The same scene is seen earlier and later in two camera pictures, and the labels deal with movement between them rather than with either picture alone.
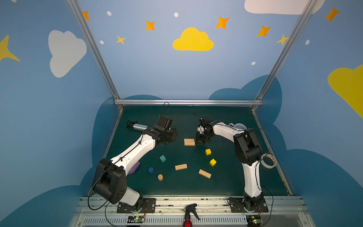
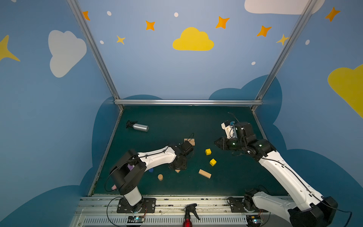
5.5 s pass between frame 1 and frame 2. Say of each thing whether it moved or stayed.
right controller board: stayed
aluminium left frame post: stayed
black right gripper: moved
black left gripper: moved
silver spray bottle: stayed
